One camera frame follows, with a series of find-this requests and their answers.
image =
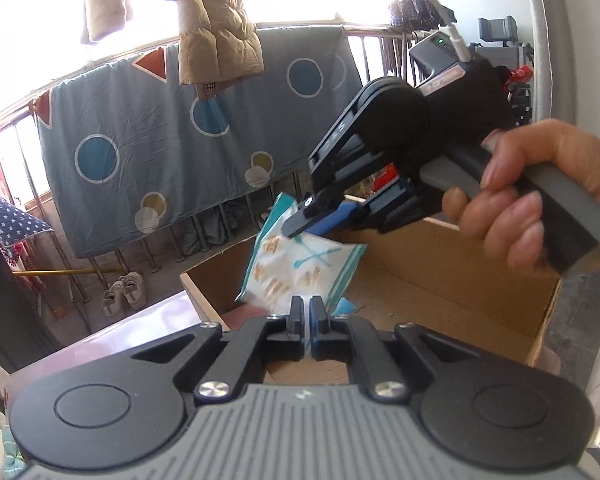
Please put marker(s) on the white teal wipes packet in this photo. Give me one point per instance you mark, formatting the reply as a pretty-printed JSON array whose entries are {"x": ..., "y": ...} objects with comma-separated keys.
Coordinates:
[{"x": 290, "y": 270}]

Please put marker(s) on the beige puffer jacket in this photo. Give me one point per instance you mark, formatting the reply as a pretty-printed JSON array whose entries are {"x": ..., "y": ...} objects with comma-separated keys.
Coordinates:
[{"x": 215, "y": 25}]

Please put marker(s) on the plaid hanging garment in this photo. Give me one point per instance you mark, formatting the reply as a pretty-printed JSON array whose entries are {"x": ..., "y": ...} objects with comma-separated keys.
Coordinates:
[{"x": 415, "y": 10}]

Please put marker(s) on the person's right hand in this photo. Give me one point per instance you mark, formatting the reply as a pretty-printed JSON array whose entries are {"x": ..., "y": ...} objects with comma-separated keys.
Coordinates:
[{"x": 555, "y": 145}]

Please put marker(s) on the grey boxy device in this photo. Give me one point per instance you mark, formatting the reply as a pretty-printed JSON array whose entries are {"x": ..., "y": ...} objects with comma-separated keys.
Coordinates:
[{"x": 500, "y": 35}]

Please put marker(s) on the metal balcony railing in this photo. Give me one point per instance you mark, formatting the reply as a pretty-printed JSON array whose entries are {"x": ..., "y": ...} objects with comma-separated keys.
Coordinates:
[{"x": 370, "y": 30}]

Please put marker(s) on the beige hanging garment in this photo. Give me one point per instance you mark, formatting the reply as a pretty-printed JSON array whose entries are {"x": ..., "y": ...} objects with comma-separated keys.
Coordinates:
[{"x": 105, "y": 5}]

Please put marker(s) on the yellow stick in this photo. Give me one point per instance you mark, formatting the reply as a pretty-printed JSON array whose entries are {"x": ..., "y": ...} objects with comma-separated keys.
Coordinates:
[{"x": 65, "y": 273}]

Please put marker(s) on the dark board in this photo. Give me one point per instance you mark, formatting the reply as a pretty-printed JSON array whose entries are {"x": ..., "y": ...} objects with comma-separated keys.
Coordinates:
[{"x": 15, "y": 310}]

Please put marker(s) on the blue circle print blanket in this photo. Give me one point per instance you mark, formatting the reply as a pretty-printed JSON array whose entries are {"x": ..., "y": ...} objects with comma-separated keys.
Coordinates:
[{"x": 155, "y": 125}]

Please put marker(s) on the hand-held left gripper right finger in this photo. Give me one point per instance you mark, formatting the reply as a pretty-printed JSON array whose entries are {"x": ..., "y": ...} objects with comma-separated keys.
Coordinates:
[{"x": 317, "y": 327}]

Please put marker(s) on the brown cardboard box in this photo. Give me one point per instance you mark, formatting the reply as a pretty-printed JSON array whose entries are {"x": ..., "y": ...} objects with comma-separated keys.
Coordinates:
[{"x": 430, "y": 285}]

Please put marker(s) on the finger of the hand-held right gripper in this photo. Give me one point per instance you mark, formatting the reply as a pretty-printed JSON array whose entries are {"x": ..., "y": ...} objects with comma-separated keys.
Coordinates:
[
  {"x": 390, "y": 210},
  {"x": 337, "y": 140}
]

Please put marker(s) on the blue star print cloth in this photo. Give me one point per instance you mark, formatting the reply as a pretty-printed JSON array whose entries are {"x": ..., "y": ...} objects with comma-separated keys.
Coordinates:
[{"x": 10, "y": 220}]

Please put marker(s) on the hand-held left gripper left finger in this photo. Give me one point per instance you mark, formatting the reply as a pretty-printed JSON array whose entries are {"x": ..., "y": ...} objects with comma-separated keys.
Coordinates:
[{"x": 296, "y": 320}]

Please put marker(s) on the white sneaker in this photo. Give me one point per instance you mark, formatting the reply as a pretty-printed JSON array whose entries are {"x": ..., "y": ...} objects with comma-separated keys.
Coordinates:
[
  {"x": 135, "y": 290},
  {"x": 112, "y": 300}
]

